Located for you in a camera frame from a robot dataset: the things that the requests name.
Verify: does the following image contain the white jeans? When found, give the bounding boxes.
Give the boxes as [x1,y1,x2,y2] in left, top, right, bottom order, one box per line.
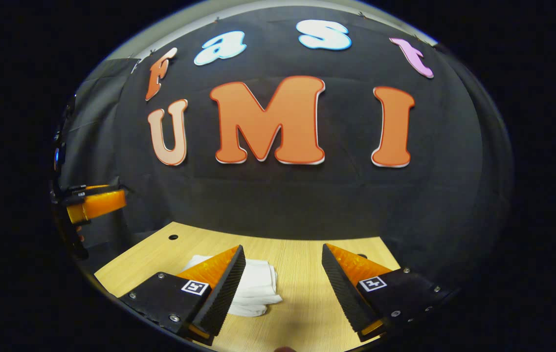
[180,254,283,317]

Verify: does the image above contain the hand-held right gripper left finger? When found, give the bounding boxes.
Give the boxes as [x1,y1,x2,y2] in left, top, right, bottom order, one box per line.
[118,244,247,346]

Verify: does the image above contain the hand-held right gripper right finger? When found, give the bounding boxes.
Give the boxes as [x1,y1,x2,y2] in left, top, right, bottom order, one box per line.
[321,242,455,344]

